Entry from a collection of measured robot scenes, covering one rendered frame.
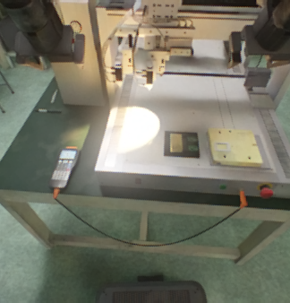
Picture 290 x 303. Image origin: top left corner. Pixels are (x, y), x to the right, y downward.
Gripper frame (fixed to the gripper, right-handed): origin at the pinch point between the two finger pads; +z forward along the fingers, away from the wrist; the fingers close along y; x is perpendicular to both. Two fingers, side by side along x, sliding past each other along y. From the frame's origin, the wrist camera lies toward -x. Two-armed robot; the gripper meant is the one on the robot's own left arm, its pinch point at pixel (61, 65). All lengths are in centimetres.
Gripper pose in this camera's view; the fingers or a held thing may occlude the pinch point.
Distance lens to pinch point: 59.7
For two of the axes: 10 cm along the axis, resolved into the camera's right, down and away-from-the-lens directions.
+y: -10.0, 0.1, -0.2
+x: 0.2, 9.8, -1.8
